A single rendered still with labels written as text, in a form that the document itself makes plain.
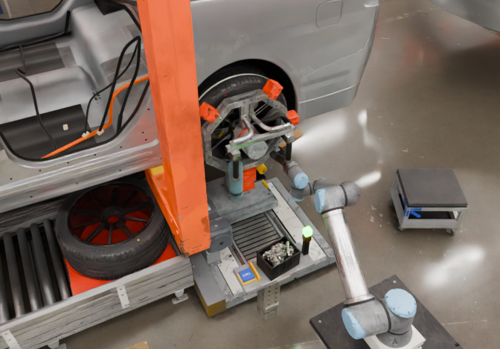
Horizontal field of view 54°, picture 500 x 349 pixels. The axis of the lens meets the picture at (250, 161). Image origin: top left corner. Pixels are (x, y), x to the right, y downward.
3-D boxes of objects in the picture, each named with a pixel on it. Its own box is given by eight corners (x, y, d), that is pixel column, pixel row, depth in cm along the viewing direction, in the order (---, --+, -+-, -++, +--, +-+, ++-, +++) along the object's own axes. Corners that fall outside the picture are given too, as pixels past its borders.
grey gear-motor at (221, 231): (210, 217, 350) (207, 182, 326) (235, 261, 322) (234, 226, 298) (186, 226, 344) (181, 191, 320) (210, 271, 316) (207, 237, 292)
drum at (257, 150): (252, 135, 307) (252, 117, 297) (268, 156, 293) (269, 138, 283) (231, 142, 302) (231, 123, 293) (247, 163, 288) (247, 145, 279)
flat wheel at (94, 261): (133, 184, 347) (127, 160, 331) (192, 239, 312) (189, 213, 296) (45, 235, 314) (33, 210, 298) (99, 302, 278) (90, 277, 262)
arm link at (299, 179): (295, 192, 301) (296, 180, 294) (286, 178, 309) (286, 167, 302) (309, 187, 304) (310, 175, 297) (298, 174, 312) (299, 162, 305)
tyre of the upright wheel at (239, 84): (248, 152, 351) (286, 69, 320) (264, 172, 336) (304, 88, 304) (163, 147, 314) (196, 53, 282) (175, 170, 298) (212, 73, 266)
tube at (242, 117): (245, 119, 287) (245, 104, 280) (260, 138, 274) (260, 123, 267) (216, 127, 281) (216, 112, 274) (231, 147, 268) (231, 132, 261)
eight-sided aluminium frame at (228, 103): (280, 151, 327) (283, 81, 290) (285, 157, 323) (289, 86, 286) (203, 176, 309) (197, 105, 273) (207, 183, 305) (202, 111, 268)
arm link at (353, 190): (366, 180, 252) (321, 175, 318) (344, 184, 250) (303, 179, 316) (370, 202, 252) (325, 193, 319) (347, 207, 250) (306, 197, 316)
